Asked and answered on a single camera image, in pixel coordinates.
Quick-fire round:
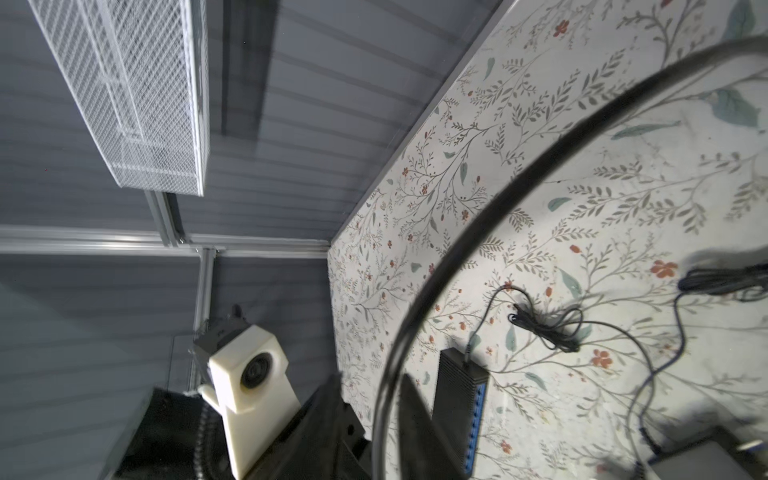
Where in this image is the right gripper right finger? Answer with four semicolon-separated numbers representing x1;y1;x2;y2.
398;374;465;480

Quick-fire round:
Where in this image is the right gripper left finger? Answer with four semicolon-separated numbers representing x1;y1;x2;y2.
246;373;371;479

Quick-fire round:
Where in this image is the black network switch box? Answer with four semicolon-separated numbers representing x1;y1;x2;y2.
432;348;489;479

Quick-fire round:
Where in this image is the black power adapter with cable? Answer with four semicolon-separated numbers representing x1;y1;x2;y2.
464;284;768;480

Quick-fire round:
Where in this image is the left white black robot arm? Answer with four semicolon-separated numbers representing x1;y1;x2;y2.
99;388;233;479

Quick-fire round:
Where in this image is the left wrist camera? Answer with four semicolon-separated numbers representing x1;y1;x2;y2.
192;304;300;479

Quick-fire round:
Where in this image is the white wire mesh basket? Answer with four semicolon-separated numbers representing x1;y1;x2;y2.
30;1;210;197

